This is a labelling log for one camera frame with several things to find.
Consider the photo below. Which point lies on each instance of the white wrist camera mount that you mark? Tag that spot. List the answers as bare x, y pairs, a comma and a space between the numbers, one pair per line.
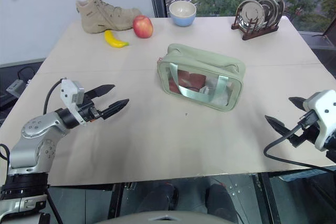
323, 103
67, 90

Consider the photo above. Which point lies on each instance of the black table frame leg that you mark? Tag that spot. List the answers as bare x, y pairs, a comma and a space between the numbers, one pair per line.
267, 197
116, 200

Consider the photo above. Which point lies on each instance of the green transparent toiletry bag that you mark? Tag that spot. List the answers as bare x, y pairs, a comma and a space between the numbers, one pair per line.
199, 56

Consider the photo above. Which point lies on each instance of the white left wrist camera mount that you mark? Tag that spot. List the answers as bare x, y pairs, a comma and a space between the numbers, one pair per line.
67, 90

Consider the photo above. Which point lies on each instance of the grey box device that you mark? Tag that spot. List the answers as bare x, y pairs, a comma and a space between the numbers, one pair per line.
16, 86

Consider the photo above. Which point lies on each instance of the tan suede boot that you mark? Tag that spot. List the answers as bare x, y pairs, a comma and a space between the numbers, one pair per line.
105, 16

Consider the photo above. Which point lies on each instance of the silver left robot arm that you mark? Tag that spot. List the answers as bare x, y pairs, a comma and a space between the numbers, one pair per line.
34, 129

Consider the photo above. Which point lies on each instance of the yellow banana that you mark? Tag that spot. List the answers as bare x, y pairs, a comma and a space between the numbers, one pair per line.
113, 41

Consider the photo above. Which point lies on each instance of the grey rounded robot torso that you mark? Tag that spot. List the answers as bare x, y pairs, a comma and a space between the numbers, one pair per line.
165, 217

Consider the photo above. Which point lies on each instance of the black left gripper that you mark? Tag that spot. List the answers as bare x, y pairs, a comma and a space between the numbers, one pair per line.
88, 111

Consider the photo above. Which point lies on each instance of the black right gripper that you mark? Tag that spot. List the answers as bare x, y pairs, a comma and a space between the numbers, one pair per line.
309, 132

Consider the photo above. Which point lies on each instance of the shiny metal plate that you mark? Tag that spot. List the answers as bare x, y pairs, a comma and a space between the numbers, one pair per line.
281, 2
249, 14
267, 7
275, 5

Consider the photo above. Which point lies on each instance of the blue and white bowl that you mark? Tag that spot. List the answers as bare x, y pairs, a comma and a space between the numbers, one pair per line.
182, 16

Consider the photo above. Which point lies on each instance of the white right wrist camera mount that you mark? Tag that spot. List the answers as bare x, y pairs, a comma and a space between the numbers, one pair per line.
323, 103

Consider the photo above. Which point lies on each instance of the red apple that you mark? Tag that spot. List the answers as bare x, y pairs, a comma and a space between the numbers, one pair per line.
142, 26

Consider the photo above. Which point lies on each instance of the dark wooden plate rack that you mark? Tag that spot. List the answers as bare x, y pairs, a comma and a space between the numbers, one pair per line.
258, 31

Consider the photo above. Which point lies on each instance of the raw red meat slices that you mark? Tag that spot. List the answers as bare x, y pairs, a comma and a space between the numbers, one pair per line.
194, 78

